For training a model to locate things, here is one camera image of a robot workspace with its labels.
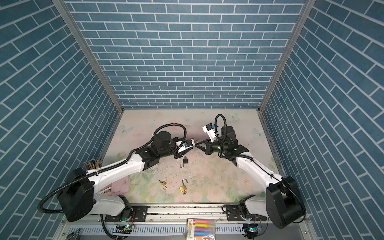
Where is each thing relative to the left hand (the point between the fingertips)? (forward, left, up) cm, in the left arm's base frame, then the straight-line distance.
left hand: (190, 143), depth 79 cm
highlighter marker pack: (-36, -5, -16) cm, 40 cm away
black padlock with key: (-1, +4, -18) cm, 19 cm away
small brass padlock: (-15, +15, -20) cm, 29 cm away
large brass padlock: (-17, +4, -20) cm, 26 cm away
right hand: (-1, -3, +1) cm, 3 cm away
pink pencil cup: (-9, +49, -5) cm, 50 cm away
